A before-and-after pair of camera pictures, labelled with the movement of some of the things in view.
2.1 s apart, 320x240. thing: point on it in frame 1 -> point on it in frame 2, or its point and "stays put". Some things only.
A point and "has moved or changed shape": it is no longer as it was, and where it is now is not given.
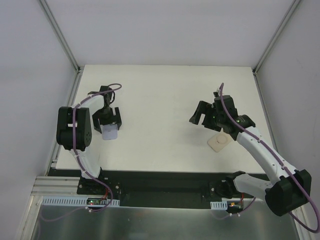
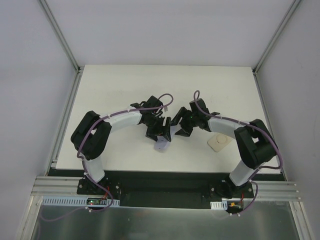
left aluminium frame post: (78, 69) stays put
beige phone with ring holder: (219, 141) stays put
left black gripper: (106, 119) -> (158, 128)
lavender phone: (110, 131) has moved or changed shape
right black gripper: (208, 117) -> (185, 122)
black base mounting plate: (157, 188) stays put
